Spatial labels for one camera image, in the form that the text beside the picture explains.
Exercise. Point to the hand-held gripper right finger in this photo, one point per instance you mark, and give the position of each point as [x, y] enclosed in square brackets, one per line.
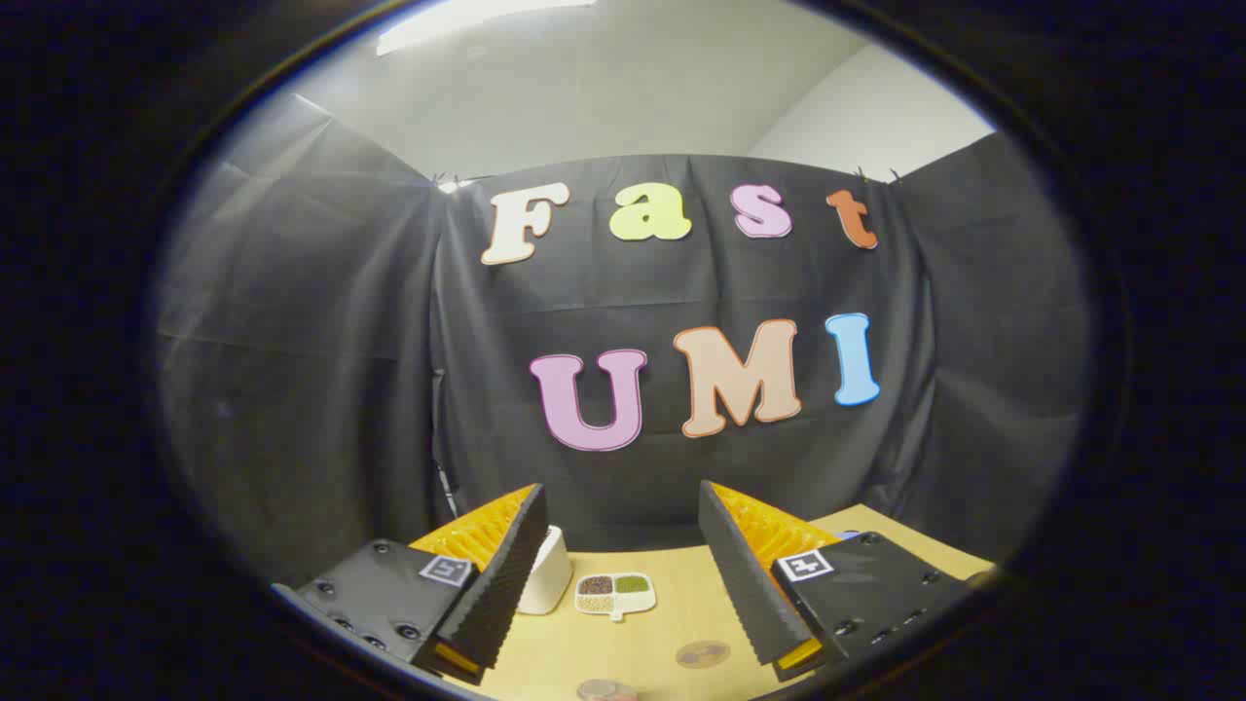
[745, 584]

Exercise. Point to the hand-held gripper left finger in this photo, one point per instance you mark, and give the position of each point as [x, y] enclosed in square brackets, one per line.
[506, 584]

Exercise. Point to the round cork coaster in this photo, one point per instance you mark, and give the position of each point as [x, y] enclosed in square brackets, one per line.
[703, 654]

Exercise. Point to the white toaster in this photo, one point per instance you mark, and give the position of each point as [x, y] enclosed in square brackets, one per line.
[548, 579]

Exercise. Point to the wooden table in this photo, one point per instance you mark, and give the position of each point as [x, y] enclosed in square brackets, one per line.
[662, 638]

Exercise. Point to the white divided seasoning dish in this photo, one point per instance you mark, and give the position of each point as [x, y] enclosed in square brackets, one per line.
[615, 590]

